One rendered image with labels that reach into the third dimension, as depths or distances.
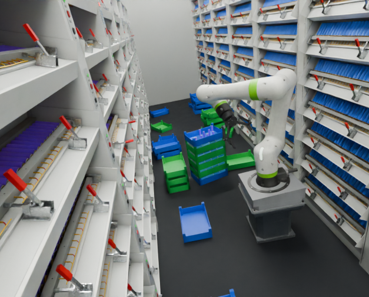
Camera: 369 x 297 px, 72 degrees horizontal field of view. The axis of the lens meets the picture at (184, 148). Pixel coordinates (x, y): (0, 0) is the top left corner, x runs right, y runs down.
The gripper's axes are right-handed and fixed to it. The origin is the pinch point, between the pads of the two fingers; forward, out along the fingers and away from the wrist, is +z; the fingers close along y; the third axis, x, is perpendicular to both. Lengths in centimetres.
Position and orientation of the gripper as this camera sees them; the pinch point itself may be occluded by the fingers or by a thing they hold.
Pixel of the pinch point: (243, 140)
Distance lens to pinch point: 158.5
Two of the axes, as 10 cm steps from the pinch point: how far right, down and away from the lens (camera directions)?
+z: 4.4, 8.2, -3.8
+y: 7.7, -5.6, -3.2
